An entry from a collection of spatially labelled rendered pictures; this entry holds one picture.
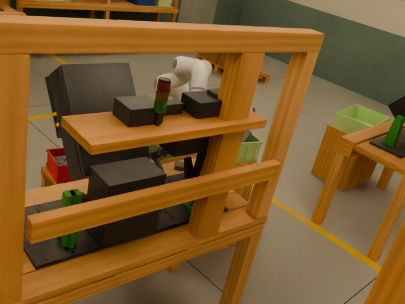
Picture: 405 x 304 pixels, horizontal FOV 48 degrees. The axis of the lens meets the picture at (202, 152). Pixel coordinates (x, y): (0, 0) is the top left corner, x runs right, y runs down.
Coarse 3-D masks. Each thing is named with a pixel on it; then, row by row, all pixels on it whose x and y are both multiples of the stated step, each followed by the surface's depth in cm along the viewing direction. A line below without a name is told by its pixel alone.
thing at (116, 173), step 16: (128, 160) 215; (144, 160) 218; (96, 176) 200; (112, 176) 200; (128, 176) 203; (144, 176) 205; (160, 176) 209; (96, 192) 202; (112, 192) 195; (112, 224) 204; (128, 224) 211; (144, 224) 218; (96, 240) 209; (112, 240) 209; (128, 240) 216
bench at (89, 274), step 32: (224, 224) 248; (256, 224) 260; (96, 256) 206; (128, 256) 210; (160, 256) 218; (192, 256) 235; (32, 288) 182; (64, 288) 187; (96, 288) 200; (224, 288) 289
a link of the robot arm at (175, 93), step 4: (184, 84) 296; (188, 84) 298; (172, 88) 293; (176, 88) 294; (180, 88) 294; (184, 88) 296; (188, 88) 298; (172, 92) 294; (176, 92) 295; (180, 92) 296; (172, 96) 299; (176, 96) 297; (180, 96) 297; (180, 100) 299
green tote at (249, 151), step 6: (252, 138) 348; (258, 138) 344; (246, 144) 332; (252, 144) 335; (258, 144) 338; (240, 150) 333; (246, 150) 335; (252, 150) 338; (258, 150) 342; (240, 156) 336; (246, 156) 339; (252, 156) 342; (240, 162) 339; (246, 162) 342
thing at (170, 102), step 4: (168, 100) 197; (172, 100) 198; (176, 100) 199; (168, 104) 192; (172, 104) 194; (176, 104) 195; (180, 104) 196; (168, 108) 193; (172, 108) 194; (176, 108) 196; (180, 108) 197; (168, 112) 194; (172, 112) 196; (176, 112) 197; (180, 112) 198
